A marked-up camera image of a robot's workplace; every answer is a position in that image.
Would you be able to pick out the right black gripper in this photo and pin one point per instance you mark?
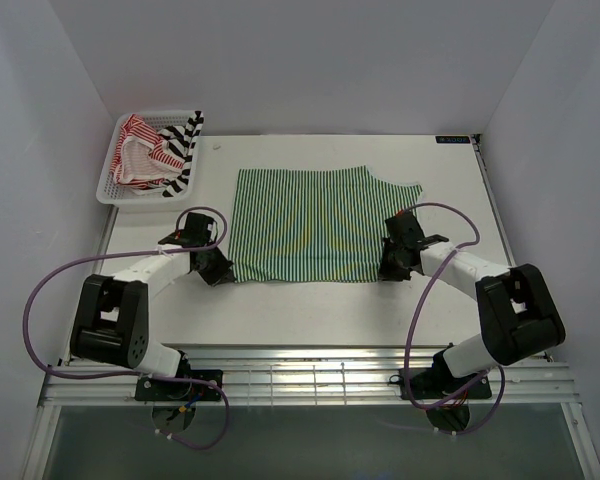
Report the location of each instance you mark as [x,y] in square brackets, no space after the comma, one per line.
[391,261]

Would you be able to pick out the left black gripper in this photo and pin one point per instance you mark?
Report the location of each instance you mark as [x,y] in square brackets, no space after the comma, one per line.
[215,268]

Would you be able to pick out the green white striped tank top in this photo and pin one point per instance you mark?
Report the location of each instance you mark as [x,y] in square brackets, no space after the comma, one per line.
[303,226]

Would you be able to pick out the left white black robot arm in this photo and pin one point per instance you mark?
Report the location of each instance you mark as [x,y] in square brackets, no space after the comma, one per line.
[112,320]

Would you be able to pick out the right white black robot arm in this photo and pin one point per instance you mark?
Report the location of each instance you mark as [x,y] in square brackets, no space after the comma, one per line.
[517,315]

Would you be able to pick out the red white striped tank top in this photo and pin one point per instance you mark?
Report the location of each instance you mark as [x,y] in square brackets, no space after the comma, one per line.
[141,157]

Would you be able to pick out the black white striped tank top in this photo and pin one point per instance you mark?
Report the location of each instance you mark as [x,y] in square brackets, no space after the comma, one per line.
[182,143]

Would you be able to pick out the blue label sticker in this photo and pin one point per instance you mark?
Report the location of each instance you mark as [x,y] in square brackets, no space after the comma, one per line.
[452,139]

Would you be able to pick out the white plastic basket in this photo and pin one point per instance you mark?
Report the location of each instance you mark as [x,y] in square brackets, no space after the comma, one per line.
[110,193]

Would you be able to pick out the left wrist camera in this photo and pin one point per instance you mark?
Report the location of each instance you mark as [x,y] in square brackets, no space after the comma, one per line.
[192,230]

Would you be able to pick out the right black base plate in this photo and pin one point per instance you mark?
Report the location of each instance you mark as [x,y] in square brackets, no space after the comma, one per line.
[425,387]

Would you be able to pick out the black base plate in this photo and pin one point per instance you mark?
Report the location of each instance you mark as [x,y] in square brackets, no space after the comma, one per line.
[425,387]
[150,390]

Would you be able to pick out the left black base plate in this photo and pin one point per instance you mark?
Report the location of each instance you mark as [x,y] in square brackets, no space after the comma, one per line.
[150,390]

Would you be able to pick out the aluminium rail frame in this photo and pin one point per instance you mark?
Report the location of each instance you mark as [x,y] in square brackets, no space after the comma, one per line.
[272,377]

